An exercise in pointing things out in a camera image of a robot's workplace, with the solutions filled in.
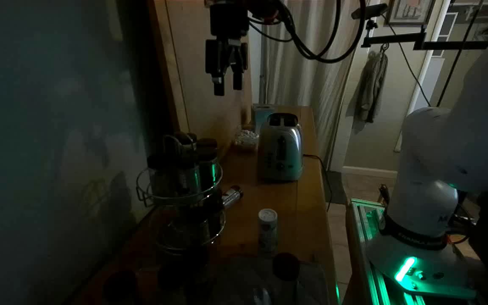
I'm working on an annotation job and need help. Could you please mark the hanging grey coat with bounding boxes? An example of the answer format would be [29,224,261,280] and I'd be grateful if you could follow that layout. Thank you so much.
[356,49,390,126]

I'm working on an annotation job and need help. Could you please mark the light window curtain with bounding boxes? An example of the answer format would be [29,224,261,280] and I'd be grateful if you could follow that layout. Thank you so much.
[263,0,369,166]

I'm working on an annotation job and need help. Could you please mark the small clear lying bottle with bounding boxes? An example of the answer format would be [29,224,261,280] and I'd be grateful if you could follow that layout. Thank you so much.
[218,185,244,210]

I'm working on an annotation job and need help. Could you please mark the black camera on mount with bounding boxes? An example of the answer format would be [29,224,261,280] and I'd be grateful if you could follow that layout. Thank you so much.
[351,2,390,22]

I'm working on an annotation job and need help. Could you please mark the green lit aluminium base frame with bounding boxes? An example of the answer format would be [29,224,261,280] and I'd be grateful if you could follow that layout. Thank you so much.
[344,197,395,305]

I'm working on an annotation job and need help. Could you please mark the white capped spice bottle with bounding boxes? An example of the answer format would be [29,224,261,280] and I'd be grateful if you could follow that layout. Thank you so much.
[257,207,279,253]

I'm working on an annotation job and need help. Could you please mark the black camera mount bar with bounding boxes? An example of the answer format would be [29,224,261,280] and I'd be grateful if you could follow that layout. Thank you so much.
[361,24,488,51]

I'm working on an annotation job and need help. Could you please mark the black round cup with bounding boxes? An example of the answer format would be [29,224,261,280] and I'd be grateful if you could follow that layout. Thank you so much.
[271,251,302,285]

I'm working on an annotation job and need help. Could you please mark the blue cube tissue box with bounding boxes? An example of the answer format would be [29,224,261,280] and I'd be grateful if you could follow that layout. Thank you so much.
[251,104,276,132]

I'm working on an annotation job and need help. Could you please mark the thin black camera cable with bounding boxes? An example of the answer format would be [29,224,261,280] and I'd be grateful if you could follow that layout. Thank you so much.
[386,31,434,109]

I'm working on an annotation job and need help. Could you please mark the stainless steel toaster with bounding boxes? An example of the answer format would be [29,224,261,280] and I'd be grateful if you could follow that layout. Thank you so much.
[256,112,305,183]

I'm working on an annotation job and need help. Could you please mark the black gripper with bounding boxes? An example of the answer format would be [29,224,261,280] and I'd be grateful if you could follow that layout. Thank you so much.
[205,0,251,98]

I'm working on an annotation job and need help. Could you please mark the round wire spice rack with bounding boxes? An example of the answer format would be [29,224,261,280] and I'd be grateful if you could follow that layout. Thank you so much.
[134,132,227,256]

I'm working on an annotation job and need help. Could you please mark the framed wall picture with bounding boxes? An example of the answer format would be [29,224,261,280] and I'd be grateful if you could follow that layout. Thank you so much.
[386,0,435,27]

